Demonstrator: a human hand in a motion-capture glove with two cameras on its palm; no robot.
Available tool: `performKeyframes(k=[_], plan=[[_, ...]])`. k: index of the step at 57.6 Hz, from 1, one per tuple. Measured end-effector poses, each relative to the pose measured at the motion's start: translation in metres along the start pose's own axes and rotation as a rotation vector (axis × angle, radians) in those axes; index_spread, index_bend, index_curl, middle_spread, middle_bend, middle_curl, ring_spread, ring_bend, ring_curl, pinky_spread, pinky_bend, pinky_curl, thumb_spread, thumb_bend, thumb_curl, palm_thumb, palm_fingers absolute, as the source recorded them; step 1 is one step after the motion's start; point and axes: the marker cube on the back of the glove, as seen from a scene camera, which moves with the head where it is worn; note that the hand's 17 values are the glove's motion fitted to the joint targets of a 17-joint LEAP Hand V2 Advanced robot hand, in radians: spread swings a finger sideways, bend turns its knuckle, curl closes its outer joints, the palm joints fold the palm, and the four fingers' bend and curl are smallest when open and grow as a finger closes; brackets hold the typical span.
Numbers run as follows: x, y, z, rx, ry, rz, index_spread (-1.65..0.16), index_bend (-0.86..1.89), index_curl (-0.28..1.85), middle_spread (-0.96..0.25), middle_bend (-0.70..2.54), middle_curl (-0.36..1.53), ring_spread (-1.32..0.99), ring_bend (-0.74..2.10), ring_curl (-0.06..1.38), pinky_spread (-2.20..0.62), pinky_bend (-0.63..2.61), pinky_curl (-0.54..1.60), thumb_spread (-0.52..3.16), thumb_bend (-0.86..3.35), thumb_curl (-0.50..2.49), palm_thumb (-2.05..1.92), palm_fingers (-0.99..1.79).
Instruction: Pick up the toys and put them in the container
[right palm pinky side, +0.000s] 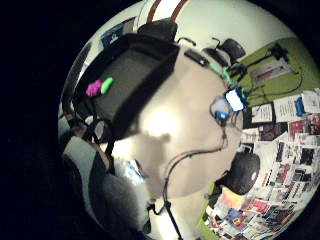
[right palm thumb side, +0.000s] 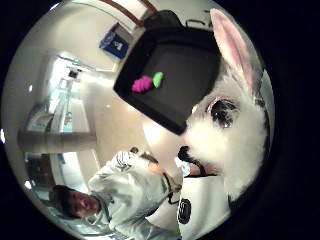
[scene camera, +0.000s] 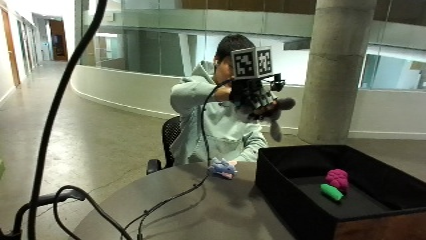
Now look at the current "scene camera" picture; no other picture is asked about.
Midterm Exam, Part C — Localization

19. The black fabric box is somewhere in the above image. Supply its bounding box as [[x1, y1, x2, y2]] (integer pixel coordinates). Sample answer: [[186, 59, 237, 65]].
[[254, 144, 426, 240]]

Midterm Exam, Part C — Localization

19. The looped black cable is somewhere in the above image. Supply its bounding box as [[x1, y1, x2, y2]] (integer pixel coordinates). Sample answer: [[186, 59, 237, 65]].
[[0, 184, 134, 240]]

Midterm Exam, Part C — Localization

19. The black glove cable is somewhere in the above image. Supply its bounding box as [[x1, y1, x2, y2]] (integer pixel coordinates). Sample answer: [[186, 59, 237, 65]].
[[119, 78, 235, 240]]

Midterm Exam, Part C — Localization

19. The black camera on glove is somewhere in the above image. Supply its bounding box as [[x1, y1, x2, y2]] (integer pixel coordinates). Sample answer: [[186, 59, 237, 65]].
[[267, 73, 286, 93]]

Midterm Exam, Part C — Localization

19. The blue and pink soft toy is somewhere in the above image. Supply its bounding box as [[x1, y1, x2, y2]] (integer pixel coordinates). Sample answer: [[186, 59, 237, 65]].
[[206, 157, 238, 181]]

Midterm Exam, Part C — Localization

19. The grey soft toy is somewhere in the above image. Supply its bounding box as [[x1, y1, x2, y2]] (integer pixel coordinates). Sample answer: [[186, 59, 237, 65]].
[[245, 96, 297, 143]]

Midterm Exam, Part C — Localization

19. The pink raspberry toy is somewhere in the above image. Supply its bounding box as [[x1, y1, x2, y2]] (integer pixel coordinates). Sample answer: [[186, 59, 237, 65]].
[[323, 168, 350, 192]]

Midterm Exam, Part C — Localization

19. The wooden door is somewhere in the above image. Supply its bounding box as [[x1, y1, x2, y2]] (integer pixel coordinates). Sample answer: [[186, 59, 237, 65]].
[[0, 7, 22, 88]]

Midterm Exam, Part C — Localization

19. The thick black cable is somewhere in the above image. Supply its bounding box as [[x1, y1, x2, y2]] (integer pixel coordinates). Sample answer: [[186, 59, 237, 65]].
[[25, 0, 109, 240]]

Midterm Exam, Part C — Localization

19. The black office chair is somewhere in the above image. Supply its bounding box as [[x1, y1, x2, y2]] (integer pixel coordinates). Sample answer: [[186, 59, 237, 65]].
[[145, 115, 182, 176]]

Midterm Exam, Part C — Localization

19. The white marker cube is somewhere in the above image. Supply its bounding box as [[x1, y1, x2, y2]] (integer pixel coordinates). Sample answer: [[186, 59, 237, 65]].
[[229, 46, 274, 80]]

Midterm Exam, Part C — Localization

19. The green toy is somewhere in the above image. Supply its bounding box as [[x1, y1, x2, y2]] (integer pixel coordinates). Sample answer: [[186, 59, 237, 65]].
[[319, 183, 344, 202]]

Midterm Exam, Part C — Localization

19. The person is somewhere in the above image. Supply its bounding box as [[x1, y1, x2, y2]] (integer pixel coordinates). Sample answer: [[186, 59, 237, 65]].
[[169, 33, 270, 167]]

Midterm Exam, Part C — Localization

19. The concrete pillar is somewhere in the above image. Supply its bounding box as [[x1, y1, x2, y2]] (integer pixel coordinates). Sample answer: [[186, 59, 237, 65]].
[[297, 0, 378, 145]]

